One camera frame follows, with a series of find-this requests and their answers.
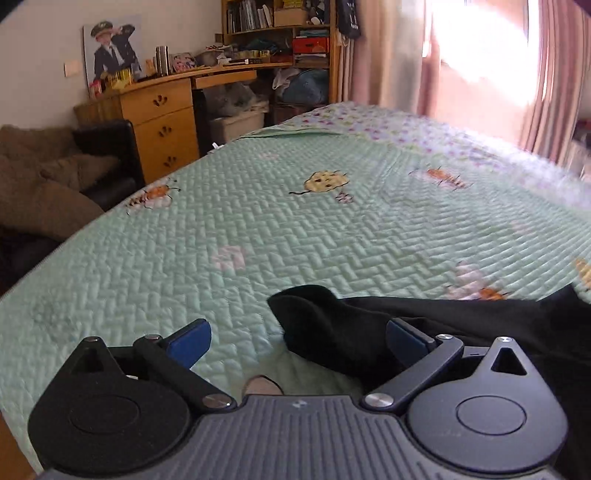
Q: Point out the black pants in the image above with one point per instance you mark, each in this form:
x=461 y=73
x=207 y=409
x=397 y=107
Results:
x=351 y=323

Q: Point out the metal cup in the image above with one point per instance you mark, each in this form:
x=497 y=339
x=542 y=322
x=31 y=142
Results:
x=162 y=60

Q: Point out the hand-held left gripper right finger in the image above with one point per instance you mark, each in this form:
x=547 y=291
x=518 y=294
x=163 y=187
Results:
x=406 y=339

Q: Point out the brown cushions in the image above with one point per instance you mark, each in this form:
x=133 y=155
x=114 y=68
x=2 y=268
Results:
x=37 y=194

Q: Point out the green quilted bedspread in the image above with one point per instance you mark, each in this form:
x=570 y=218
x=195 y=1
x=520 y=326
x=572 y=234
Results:
x=258 y=221

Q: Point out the blue bag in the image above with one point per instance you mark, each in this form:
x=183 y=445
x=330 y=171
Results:
x=304 y=85

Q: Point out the pink curtain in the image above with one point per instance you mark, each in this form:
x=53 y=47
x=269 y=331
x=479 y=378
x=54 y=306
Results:
x=549 y=92

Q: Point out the white storage box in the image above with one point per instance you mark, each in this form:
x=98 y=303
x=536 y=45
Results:
x=240 y=127

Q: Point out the pale sheer curtain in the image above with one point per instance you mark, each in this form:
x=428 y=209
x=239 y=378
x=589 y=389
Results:
x=392 y=55

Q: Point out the wall socket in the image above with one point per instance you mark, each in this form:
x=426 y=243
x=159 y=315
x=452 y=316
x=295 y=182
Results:
x=72 y=69

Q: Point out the window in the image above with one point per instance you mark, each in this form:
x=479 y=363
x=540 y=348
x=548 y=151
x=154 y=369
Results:
x=485 y=46

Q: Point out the black hanging bag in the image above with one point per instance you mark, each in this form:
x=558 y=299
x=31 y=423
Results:
x=348 y=21

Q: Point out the wall poster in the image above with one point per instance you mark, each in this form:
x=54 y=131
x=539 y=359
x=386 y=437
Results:
x=113 y=50

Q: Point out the wooden bookshelf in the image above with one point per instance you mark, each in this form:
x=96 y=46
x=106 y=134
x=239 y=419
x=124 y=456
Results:
x=334 y=69

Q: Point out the red box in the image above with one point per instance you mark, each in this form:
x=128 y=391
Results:
x=311 y=46

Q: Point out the black armchair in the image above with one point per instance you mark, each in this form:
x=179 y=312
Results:
x=115 y=138

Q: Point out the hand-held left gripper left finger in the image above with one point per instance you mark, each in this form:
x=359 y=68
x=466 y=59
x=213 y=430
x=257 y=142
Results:
x=189 y=344

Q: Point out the cardboard box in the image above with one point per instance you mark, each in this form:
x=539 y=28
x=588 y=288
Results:
x=291 y=17

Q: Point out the wooden desk with drawers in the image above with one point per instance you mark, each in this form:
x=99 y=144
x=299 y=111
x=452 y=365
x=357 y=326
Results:
x=159 y=124

